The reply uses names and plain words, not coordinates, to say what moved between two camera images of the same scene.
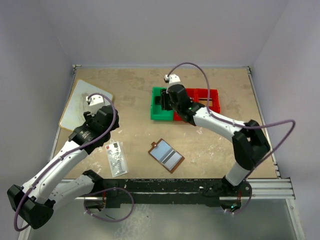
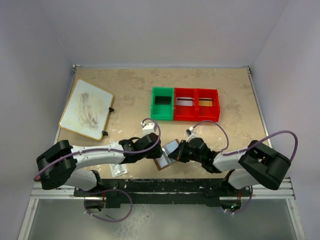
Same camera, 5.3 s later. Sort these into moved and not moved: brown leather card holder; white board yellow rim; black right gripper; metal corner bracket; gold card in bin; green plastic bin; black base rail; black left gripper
Moved: black left gripper; black right gripper; brown leather card holder
Not moved: green plastic bin; white board yellow rim; gold card in bin; metal corner bracket; black base rail
